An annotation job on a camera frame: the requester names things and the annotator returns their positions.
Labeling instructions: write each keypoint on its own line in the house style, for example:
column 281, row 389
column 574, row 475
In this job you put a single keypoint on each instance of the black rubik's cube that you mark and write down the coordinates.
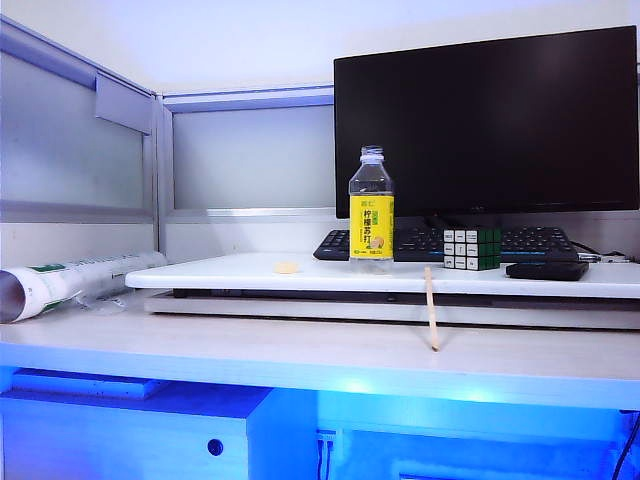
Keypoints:
column 470, row 249

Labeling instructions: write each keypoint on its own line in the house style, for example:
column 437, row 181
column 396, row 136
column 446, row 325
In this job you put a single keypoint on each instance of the grey flat platform base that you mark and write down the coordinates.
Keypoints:
column 300, row 307

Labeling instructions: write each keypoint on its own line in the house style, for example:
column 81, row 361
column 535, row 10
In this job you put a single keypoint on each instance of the thin wooden stick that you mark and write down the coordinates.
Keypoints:
column 431, row 315

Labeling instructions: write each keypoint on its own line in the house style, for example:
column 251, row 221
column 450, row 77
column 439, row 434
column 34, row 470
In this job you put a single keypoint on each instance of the frosted side partition panel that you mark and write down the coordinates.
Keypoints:
column 60, row 160

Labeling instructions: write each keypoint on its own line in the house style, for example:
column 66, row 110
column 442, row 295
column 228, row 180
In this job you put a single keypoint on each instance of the small pale yellow disc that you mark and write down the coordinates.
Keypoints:
column 285, row 268

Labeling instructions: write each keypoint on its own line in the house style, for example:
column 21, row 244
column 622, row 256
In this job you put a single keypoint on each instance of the white under-desk cabinet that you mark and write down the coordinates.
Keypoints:
column 125, row 435

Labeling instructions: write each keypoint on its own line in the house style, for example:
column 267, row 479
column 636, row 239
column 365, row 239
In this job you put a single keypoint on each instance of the clear bottle yellow label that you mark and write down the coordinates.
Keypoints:
column 371, row 225

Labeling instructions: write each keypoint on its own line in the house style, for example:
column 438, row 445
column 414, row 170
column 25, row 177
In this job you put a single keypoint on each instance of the flat black box device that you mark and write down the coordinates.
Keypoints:
column 547, row 270

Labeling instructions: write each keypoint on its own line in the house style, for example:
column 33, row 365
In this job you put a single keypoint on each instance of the rolled white green poster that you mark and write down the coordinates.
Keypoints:
column 55, row 285

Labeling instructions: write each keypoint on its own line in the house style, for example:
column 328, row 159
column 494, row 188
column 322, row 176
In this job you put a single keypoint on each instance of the frosted rear partition panel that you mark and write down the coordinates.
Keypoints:
column 250, row 160

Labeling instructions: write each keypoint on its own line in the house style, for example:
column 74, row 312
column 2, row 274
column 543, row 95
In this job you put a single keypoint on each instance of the grey partition bracket plate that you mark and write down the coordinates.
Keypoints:
column 122, row 102

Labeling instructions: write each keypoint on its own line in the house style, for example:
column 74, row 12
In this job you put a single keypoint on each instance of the white slab under desk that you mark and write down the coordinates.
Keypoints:
column 85, row 384

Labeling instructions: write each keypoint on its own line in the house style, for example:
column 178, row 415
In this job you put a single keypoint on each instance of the black computer monitor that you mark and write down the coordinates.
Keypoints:
column 490, row 130

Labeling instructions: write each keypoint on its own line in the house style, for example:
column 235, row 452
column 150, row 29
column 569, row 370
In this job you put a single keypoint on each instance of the black computer keyboard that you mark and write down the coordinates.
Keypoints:
column 535, row 245

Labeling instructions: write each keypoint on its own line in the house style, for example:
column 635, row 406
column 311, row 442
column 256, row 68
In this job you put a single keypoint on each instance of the crumpled clear plastic wrap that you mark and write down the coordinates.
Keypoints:
column 102, row 302

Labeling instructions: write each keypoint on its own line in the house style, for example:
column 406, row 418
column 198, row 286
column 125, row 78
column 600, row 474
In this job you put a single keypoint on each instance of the white flat board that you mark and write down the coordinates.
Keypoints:
column 225, row 277

